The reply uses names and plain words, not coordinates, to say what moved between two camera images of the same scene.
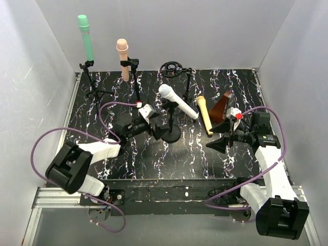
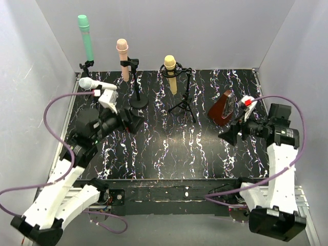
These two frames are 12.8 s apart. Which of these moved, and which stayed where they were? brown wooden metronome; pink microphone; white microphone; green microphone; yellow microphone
Moved: yellow microphone; white microphone
Stayed: pink microphone; brown wooden metronome; green microphone
